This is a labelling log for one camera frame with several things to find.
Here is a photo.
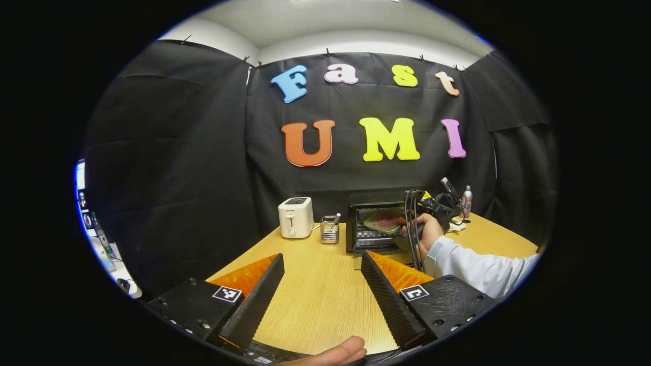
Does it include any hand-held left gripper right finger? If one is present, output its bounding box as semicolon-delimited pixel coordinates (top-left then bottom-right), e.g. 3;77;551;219
360;250;497;349

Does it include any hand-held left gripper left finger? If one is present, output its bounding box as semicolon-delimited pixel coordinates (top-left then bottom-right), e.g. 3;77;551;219
146;253;285;351

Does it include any pink food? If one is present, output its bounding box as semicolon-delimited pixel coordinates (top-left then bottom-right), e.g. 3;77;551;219
362;208;408;235

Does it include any white toaster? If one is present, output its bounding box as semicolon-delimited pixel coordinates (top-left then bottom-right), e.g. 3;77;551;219
278;196;315;239

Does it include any white side desk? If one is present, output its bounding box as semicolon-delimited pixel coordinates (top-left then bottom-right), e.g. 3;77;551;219
76;192;143;300

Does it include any black backdrop cloth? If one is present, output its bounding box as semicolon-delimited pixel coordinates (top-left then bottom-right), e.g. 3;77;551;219
81;40;560;300

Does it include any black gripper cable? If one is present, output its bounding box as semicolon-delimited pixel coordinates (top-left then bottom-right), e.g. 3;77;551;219
404;189;427;273

